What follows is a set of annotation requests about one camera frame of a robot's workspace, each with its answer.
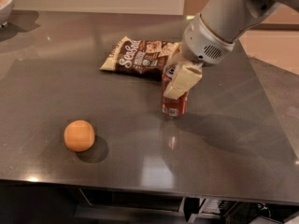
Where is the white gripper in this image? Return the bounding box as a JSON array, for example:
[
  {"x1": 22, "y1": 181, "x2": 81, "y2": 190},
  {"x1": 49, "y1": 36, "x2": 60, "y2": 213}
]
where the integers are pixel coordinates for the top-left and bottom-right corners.
[{"x1": 164, "y1": 13, "x2": 235, "y2": 99}]

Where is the red coke can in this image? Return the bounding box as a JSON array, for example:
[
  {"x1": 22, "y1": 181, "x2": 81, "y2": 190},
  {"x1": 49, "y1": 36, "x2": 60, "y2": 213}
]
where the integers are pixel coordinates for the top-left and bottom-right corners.
[{"x1": 162, "y1": 65, "x2": 188, "y2": 117}]

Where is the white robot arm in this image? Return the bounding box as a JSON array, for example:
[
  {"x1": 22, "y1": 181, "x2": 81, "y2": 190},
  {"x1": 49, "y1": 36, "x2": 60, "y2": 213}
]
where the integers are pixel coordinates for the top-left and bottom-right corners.
[{"x1": 164, "y1": 0, "x2": 299, "y2": 100}]

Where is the brown chip bag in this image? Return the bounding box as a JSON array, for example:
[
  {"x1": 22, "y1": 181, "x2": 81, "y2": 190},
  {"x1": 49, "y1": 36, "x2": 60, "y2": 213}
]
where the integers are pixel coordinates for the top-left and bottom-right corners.
[{"x1": 100, "y1": 36, "x2": 180, "y2": 81}]

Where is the orange fruit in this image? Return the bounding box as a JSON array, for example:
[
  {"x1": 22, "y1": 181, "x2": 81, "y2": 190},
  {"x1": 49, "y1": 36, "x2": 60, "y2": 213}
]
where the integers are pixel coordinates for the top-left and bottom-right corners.
[{"x1": 64, "y1": 120, "x2": 95, "y2": 152}]

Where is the dark drawer under counter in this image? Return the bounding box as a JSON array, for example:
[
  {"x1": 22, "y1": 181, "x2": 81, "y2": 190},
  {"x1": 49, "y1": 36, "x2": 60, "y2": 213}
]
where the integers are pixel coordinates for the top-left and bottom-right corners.
[{"x1": 70, "y1": 188, "x2": 185, "y2": 223}]

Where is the silver fruit bowl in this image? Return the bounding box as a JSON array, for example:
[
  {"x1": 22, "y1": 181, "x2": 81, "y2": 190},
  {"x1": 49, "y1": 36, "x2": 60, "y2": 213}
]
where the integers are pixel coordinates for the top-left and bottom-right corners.
[{"x1": 0, "y1": 0, "x2": 15, "y2": 27}]

